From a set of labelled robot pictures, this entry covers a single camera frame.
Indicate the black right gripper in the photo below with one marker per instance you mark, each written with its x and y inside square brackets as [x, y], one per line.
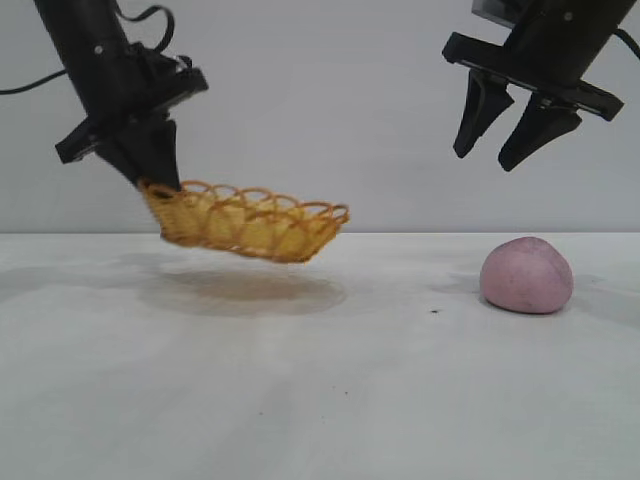
[555, 45]

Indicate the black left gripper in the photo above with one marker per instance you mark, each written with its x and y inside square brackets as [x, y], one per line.
[100, 80]

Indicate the yellow woven wicker basket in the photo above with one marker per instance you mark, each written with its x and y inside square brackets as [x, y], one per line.
[250, 235]

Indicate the pink round bun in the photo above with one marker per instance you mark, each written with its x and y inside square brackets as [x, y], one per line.
[525, 275]

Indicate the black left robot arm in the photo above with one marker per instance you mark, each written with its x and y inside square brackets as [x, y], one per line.
[75, 12]

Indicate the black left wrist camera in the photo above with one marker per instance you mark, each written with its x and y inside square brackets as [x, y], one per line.
[155, 62]

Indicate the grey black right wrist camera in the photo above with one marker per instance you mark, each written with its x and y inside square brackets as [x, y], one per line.
[495, 10]

